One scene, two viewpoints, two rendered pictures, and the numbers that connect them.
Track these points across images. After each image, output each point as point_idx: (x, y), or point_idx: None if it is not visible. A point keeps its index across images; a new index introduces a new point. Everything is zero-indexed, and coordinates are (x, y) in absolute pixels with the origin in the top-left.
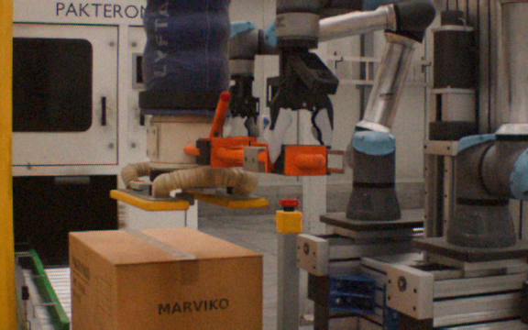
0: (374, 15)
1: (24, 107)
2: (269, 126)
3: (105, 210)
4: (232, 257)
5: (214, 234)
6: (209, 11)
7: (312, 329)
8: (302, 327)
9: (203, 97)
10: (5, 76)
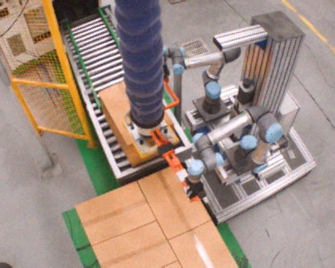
0: (217, 61)
1: None
2: (185, 187)
3: None
4: None
5: None
6: (155, 101)
7: (177, 6)
8: (173, 5)
9: (155, 124)
10: (63, 54)
